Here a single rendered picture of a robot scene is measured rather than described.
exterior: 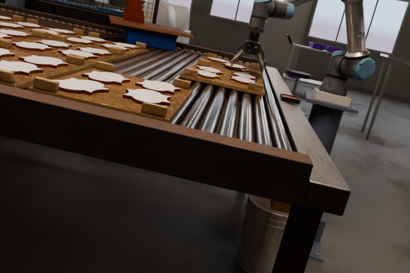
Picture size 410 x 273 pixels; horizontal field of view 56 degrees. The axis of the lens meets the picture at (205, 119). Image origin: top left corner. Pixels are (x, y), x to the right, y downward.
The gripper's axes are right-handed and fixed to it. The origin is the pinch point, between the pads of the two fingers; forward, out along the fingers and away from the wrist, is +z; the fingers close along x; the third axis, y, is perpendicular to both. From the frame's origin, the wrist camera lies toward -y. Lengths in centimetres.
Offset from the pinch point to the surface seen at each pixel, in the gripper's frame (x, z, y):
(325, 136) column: 51, 31, -24
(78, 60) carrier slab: -55, -1, 61
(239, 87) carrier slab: -1.2, 2.2, 31.0
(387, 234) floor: 120, 101, -62
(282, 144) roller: 12, 0, 91
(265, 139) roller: 8, 0, 91
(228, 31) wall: -71, 67, -937
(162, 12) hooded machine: -131, 10, -363
